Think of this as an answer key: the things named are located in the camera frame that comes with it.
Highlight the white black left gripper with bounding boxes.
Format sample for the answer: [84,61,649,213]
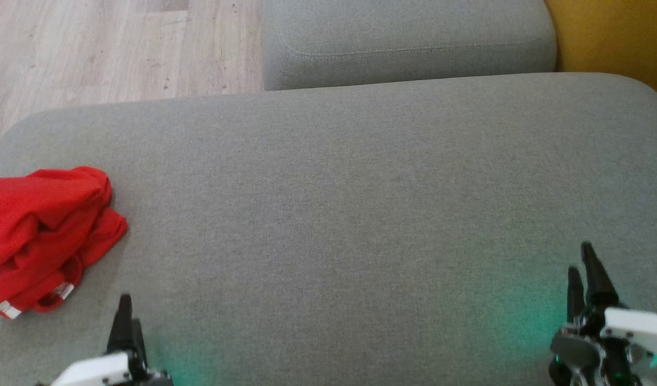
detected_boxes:
[50,294,174,386]

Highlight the red shorts with white trim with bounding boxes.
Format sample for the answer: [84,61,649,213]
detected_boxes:
[0,166,129,320]

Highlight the large yellow sofa back cushion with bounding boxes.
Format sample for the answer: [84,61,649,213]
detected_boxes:
[544,0,657,105]

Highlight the large grey sofa seat cushion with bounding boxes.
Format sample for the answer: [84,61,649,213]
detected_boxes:
[0,72,657,386]

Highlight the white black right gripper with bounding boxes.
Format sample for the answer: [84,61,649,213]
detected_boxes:
[548,242,657,386]

